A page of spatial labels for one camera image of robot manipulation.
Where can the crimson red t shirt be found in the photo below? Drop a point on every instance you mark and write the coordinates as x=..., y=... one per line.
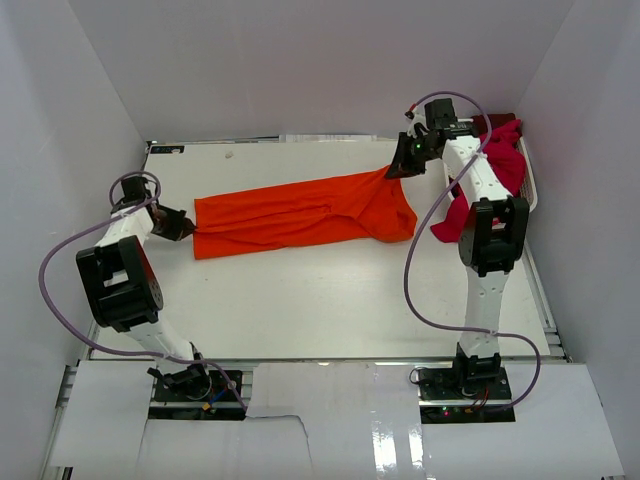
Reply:
x=508, y=165

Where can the dark maroon t shirt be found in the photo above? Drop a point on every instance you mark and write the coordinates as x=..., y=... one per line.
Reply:
x=495, y=121

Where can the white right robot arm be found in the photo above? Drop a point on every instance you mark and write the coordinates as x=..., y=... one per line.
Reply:
x=491, y=242

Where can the black label sticker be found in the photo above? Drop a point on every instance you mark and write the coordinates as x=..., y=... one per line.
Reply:
x=166, y=149

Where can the printed paper strip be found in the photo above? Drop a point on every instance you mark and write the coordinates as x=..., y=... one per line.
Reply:
x=325, y=138

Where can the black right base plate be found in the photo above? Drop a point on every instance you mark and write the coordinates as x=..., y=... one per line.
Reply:
x=443, y=401

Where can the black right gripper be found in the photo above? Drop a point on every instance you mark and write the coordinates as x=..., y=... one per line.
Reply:
x=402, y=165

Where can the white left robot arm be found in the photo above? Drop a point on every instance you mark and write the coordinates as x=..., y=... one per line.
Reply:
x=124, y=294

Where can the white perforated plastic basket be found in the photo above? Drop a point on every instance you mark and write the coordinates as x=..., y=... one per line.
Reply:
x=528, y=189

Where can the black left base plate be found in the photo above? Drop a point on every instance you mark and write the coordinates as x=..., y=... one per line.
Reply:
x=211, y=401

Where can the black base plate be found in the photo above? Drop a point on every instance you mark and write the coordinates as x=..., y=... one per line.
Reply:
x=211, y=401
x=443, y=401

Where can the orange t shirt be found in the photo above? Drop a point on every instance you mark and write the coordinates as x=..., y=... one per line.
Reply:
x=301, y=214

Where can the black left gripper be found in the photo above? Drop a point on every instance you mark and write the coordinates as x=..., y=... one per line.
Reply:
x=182, y=226

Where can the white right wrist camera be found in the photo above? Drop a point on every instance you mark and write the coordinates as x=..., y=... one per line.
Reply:
x=417, y=122

